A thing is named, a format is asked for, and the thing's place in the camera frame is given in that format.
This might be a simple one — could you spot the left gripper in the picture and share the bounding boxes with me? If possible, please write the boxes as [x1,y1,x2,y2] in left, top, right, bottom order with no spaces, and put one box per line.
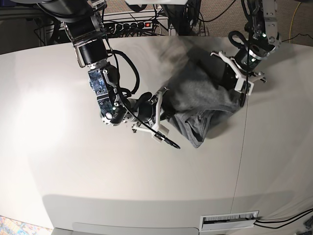
[196,50,267,91]

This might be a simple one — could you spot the black cables at grommet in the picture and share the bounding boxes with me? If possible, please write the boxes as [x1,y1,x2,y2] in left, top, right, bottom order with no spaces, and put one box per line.
[254,208,313,230]

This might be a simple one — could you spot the yellow cable on carpet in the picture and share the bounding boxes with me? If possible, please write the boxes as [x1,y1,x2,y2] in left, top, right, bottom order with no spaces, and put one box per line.
[288,0,301,42]

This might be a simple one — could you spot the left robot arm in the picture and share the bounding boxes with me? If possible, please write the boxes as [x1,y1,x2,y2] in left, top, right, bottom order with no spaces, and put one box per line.
[210,0,281,95]

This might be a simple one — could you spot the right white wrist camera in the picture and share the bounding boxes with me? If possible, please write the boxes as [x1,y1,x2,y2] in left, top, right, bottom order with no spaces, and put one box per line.
[152,127,169,143]

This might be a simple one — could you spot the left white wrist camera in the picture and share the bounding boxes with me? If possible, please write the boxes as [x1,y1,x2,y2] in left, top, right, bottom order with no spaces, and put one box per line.
[234,78,254,96]

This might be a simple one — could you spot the grey table leg column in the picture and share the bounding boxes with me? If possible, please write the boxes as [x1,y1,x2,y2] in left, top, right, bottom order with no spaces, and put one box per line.
[163,4,183,37]

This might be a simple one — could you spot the black power strip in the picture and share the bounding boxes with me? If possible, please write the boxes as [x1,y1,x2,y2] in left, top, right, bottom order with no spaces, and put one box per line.
[115,22,153,31]

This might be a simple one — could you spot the grey T-shirt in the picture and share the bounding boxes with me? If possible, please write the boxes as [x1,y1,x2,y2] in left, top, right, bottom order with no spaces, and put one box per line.
[165,47,240,148]

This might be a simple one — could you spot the white cable grommet box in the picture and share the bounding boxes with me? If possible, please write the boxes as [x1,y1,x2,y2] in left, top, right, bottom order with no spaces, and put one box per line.
[199,211,259,232]

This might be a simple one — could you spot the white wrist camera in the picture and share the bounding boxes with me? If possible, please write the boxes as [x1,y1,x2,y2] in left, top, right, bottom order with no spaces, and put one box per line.
[152,127,169,143]
[234,78,254,96]

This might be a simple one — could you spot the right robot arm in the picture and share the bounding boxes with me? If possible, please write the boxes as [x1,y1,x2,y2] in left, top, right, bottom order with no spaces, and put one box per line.
[37,0,168,138]

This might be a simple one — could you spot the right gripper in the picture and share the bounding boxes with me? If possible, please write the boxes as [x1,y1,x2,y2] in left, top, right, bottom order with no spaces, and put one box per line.
[129,88,179,134]

